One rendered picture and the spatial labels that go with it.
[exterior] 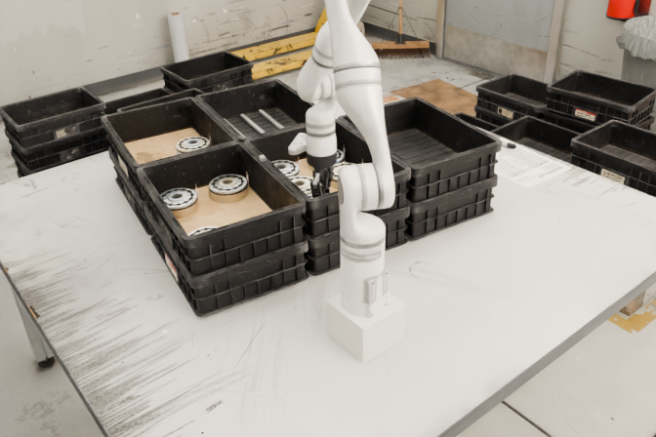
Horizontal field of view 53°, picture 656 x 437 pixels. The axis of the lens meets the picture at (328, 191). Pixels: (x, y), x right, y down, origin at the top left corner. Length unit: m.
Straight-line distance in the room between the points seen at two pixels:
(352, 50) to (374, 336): 0.59
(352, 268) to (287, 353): 0.26
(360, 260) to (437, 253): 0.48
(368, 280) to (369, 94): 0.38
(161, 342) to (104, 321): 0.17
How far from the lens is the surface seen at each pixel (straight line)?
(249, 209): 1.72
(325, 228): 1.61
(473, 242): 1.83
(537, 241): 1.86
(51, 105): 3.43
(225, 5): 5.36
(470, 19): 5.14
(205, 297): 1.56
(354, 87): 1.26
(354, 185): 1.24
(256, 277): 1.59
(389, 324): 1.44
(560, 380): 2.49
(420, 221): 1.78
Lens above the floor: 1.72
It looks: 30 degrees down
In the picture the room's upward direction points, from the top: 2 degrees counter-clockwise
